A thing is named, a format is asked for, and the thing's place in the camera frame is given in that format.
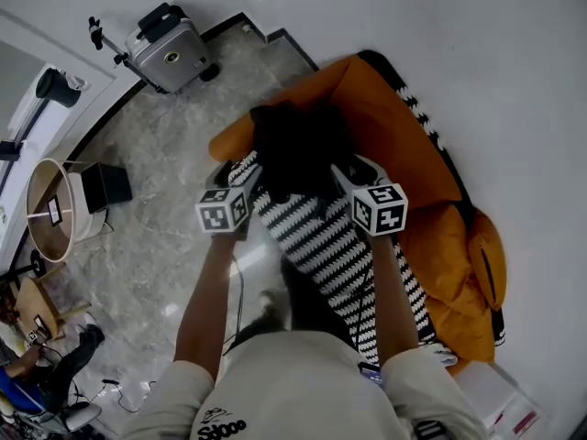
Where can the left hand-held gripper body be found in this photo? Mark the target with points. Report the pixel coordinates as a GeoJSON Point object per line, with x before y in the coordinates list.
{"type": "Point", "coordinates": [215, 216]}

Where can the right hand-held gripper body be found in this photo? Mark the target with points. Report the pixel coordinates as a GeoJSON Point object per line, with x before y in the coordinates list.
{"type": "Point", "coordinates": [380, 211]}

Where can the black cylindrical bin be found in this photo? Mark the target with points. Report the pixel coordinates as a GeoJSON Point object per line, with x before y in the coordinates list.
{"type": "Point", "coordinates": [57, 89]}

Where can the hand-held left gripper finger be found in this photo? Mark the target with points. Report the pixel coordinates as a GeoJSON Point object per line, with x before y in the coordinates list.
{"type": "Point", "coordinates": [256, 183]}
{"type": "Point", "coordinates": [218, 178]}

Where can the orange throw pillow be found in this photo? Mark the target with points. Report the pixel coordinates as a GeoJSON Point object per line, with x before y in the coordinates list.
{"type": "Point", "coordinates": [488, 255]}

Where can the person's left forearm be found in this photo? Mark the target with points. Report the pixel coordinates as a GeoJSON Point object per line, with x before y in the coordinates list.
{"type": "Point", "coordinates": [206, 300]}

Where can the black square box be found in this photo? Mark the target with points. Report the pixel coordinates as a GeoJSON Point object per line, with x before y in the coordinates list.
{"type": "Point", "coordinates": [107, 186]}

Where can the dark smartphone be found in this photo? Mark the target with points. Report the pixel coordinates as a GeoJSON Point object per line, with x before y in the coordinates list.
{"type": "Point", "coordinates": [371, 374]}

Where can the black power adapter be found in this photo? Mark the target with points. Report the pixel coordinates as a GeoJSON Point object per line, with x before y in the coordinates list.
{"type": "Point", "coordinates": [111, 381]}

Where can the round wooden stool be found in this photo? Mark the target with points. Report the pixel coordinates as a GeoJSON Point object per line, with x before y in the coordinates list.
{"type": "Point", "coordinates": [39, 300]}

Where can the small black-framed card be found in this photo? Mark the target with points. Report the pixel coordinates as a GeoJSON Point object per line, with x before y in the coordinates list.
{"type": "Point", "coordinates": [55, 210]}

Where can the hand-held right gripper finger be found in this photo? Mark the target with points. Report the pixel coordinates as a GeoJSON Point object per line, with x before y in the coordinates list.
{"type": "Point", "coordinates": [383, 176]}
{"type": "Point", "coordinates": [344, 179]}

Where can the person's white t-shirt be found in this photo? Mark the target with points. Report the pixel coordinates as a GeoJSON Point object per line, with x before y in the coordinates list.
{"type": "Point", "coordinates": [298, 383]}

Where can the black clip-on device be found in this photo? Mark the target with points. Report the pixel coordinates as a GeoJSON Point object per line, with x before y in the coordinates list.
{"type": "Point", "coordinates": [431, 430]}

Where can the black and silver tripod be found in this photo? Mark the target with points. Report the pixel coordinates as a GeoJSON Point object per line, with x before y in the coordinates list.
{"type": "Point", "coordinates": [110, 46]}

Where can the white box with red label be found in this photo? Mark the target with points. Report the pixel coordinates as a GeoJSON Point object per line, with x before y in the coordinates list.
{"type": "Point", "coordinates": [495, 397]}

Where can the silver hard-shell suitcase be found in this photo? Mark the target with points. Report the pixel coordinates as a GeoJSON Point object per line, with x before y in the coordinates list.
{"type": "Point", "coordinates": [174, 48]}

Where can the orange sofa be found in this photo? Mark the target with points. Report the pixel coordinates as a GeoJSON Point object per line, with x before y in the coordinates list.
{"type": "Point", "coordinates": [390, 126]}

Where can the black and white striped blanket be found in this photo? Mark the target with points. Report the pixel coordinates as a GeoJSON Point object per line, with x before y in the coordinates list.
{"type": "Point", "coordinates": [321, 241]}

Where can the person's right forearm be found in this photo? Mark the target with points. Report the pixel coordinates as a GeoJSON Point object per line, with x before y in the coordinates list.
{"type": "Point", "coordinates": [394, 300]}

